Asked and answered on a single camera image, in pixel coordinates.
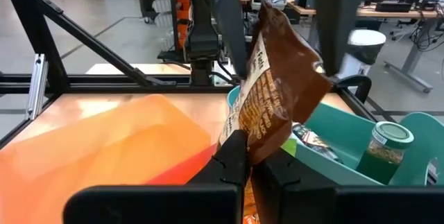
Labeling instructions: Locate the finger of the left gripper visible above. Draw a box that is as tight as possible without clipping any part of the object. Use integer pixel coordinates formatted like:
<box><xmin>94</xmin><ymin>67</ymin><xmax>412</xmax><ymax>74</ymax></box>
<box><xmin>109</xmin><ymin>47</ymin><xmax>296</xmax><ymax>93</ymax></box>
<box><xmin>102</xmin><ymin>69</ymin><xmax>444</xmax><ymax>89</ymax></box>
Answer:
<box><xmin>314</xmin><ymin>0</ymin><xmax>374</xmax><ymax>77</ymax></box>
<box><xmin>203</xmin><ymin>0</ymin><xmax>249</xmax><ymax>80</ymax></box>

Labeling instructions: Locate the green lid spice jar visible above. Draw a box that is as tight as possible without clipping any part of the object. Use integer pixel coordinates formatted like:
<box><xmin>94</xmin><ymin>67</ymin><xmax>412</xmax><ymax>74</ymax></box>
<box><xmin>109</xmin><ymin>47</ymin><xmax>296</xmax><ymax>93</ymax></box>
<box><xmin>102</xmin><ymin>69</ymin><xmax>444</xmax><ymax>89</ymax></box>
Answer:
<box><xmin>355</xmin><ymin>121</ymin><xmax>416</xmax><ymax>185</ymax></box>

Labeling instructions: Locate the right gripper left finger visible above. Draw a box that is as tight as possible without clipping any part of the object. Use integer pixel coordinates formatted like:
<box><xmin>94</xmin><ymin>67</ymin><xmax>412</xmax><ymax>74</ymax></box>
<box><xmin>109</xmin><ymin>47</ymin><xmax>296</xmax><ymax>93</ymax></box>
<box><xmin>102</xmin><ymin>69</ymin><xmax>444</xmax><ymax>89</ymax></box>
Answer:
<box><xmin>63</xmin><ymin>129</ymin><xmax>249</xmax><ymax>224</ymax></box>

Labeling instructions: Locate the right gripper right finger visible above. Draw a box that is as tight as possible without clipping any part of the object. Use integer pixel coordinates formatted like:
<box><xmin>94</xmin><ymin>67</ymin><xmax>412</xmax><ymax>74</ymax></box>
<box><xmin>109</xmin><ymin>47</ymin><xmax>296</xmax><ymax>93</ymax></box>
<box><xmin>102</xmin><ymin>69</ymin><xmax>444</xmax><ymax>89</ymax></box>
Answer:
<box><xmin>250</xmin><ymin>147</ymin><xmax>444</xmax><ymax>224</ymax></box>

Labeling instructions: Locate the wooden desk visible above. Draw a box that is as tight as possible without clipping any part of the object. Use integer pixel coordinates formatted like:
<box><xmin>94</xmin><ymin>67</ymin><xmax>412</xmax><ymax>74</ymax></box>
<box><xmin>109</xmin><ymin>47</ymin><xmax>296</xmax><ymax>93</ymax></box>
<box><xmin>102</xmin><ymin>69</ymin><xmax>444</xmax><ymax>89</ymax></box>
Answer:
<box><xmin>287</xmin><ymin>0</ymin><xmax>444</xmax><ymax>95</ymax></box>

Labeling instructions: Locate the black aluminium table frame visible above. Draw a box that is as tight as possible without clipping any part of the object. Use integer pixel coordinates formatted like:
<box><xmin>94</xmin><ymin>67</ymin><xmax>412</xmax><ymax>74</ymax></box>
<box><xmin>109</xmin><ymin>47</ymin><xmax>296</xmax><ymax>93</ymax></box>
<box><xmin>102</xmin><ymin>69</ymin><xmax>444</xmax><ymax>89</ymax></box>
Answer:
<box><xmin>0</xmin><ymin>0</ymin><xmax>382</xmax><ymax>150</ymax></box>

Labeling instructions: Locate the teal plastic handled basket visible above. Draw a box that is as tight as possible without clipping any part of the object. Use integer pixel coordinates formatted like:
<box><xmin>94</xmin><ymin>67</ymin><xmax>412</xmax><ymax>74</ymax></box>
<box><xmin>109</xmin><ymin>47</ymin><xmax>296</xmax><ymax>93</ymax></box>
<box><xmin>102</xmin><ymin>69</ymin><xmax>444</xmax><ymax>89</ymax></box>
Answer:
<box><xmin>227</xmin><ymin>85</ymin><xmax>444</xmax><ymax>187</ymax></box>

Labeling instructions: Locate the orange translucent plastic bin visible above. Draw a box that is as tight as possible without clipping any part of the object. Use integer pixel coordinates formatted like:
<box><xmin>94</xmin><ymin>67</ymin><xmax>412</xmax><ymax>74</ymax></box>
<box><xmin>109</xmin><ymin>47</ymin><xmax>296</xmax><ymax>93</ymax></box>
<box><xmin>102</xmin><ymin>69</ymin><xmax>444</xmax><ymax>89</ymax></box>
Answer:
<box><xmin>0</xmin><ymin>94</ymin><xmax>219</xmax><ymax>224</ymax></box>

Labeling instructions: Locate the pink translucent plastic bin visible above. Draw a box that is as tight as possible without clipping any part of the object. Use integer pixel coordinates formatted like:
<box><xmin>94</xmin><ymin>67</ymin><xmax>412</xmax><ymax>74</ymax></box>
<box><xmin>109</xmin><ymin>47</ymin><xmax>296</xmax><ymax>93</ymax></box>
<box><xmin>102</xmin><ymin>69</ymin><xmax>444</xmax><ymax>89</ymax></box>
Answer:
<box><xmin>144</xmin><ymin>143</ymin><xmax>219</xmax><ymax>187</ymax></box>

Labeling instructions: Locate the brown snack pouch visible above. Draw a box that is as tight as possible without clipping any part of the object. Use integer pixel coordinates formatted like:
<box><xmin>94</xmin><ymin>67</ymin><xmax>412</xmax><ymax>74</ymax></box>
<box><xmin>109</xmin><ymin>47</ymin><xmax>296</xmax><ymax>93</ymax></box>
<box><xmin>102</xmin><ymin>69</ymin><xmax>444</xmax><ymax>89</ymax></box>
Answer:
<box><xmin>218</xmin><ymin>3</ymin><xmax>332</xmax><ymax>166</ymax></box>

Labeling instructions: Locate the orange storage rack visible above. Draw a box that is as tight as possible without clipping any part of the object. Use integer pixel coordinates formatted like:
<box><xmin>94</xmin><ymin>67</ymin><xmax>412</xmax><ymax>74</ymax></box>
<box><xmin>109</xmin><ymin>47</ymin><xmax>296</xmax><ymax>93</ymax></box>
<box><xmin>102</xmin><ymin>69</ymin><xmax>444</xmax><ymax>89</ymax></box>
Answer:
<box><xmin>169</xmin><ymin>0</ymin><xmax>192</xmax><ymax>50</ymax></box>

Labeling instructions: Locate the white trash can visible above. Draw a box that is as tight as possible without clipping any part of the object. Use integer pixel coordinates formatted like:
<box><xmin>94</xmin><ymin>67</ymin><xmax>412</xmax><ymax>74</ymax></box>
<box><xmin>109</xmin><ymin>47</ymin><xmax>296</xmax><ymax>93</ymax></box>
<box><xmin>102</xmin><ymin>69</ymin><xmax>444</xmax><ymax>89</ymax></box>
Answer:
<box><xmin>338</xmin><ymin>28</ymin><xmax>387</xmax><ymax>80</ymax></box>

